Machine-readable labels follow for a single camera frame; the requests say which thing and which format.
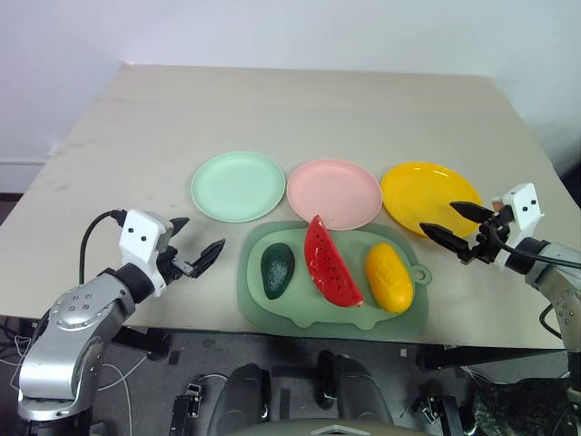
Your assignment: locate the thin white string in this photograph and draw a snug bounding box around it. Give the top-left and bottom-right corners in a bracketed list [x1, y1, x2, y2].
[0, 330, 149, 436]

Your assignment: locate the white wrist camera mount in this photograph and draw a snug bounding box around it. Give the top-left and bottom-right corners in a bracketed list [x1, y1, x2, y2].
[491, 182, 546, 273]
[118, 208, 176, 299]

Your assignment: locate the dark green avocado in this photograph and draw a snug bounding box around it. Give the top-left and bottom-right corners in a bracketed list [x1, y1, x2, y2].
[260, 243, 297, 302]

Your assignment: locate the yellow mango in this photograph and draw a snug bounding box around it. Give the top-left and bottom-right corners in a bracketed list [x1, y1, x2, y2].
[364, 243, 415, 315]

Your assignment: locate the green silicone tray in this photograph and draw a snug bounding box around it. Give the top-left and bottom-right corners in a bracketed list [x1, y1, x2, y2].
[235, 220, 433, 338]

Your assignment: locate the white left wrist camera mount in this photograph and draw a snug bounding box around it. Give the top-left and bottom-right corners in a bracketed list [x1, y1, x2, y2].
[118, 208, 176, 299]

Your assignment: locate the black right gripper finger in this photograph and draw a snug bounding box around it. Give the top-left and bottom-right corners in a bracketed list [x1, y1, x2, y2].
[449, 201, 497, 224]
[419, 222, 474, 261]

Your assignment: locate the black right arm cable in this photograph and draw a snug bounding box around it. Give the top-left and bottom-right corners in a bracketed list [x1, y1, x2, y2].
[491, 225, 581, 342]

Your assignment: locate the black metal bracket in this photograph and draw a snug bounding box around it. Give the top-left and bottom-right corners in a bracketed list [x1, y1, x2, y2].
[409, 393, 465, 436]
[169, 380, 204, 436]

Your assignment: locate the black table frame bar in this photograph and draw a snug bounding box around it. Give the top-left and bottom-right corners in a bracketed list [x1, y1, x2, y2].
[110, 325, 172, 363]
[416, 345, 569, 372]

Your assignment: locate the yellow plate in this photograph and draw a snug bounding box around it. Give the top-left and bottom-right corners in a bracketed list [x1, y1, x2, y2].
[379, 162, 484, 241]

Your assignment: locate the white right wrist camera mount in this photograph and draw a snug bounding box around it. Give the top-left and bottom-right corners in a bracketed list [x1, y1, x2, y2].
[491, 182, 546, 273]

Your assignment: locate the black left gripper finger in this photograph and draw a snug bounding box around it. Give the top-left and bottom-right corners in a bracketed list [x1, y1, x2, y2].
[190, 237, 227, 279]
[168, 216, 192, 249]

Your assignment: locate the red watermelon slice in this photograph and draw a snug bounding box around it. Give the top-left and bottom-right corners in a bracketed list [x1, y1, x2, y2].
[303, 214, 365, 309]

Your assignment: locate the dark rounded shape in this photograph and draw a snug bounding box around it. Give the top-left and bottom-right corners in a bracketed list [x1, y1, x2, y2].
[316, 348, 397, 426]
[212, 362, 274, 436]

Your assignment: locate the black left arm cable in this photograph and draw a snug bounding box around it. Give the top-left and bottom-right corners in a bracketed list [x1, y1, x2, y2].
[79, 209, 127, 283]

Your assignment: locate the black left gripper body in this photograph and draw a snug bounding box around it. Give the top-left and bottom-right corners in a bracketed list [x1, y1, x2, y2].
[155, 220, 202, 283]

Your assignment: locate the pink plate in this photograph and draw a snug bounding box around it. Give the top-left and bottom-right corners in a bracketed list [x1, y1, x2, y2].
[286, 158, 383, 232]

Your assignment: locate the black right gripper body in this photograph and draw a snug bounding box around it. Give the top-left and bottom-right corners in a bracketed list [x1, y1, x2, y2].
[457, 209, 516, 267]

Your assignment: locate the mint green plate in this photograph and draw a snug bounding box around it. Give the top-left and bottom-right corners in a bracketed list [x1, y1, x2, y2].
[190, 151, 287, 223]

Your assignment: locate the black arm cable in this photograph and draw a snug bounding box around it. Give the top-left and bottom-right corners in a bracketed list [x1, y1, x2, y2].
[491, 225, 581, 342]
[79, 209, 127, 283]

